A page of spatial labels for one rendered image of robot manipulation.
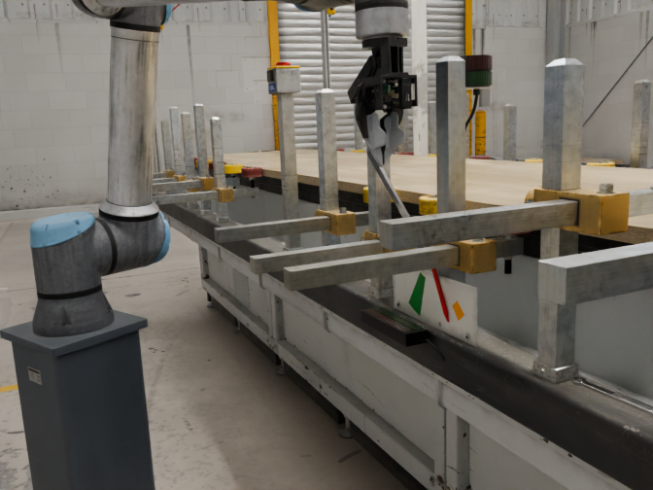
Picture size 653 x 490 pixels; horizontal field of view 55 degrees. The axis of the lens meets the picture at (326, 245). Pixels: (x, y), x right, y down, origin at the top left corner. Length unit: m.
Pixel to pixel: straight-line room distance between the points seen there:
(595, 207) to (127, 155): 1.14
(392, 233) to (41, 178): 8.30
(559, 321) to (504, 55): 10.34
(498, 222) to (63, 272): 1.10
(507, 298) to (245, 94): 8.04
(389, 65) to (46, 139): 7.95
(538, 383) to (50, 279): 1.12
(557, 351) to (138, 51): 1.13
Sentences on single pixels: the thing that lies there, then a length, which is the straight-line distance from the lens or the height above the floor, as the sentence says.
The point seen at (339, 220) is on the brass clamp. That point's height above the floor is 0.85.
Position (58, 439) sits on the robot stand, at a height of 0.36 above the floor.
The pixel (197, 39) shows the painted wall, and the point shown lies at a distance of 9.11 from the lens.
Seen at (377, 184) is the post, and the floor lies 0.94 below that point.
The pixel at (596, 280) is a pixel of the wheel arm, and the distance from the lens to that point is 0.52.
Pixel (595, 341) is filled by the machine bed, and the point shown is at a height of 0.68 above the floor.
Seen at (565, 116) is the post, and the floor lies 1.07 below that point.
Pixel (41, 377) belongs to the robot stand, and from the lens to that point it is 1.67.
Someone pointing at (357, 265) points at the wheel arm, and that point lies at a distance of 0.97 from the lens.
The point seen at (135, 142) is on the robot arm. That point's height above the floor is 1.04.
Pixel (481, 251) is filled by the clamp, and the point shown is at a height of 0.86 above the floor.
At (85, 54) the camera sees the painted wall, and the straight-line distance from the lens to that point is 8.92.
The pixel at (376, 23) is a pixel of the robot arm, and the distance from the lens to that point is 1.10.
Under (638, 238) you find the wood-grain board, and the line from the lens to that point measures 1.05.
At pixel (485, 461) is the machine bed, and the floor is 0.27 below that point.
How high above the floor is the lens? 1.07
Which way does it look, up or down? 11 degrees down
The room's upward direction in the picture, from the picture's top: 2 degrees counter-clockwise
